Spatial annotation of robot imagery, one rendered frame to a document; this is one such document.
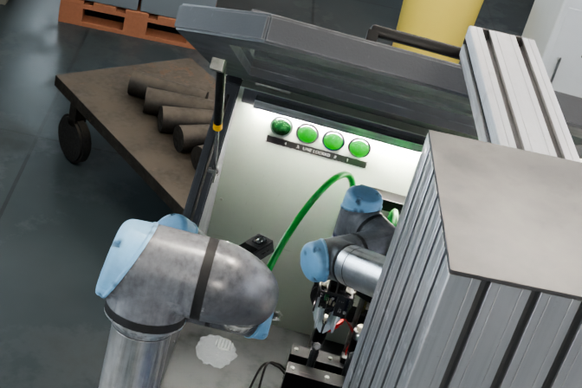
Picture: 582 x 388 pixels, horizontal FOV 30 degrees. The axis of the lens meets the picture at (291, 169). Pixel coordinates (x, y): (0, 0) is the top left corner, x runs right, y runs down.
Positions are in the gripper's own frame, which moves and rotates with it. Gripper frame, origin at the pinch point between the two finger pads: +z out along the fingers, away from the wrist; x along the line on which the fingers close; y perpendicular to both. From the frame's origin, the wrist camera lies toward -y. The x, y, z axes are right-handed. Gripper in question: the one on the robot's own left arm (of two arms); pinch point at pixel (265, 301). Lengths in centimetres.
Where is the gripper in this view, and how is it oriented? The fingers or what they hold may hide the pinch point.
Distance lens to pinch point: 217.9
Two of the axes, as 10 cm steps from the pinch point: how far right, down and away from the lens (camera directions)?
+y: -5.4, 8.1, -2.3
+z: 4.3, 5.0, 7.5
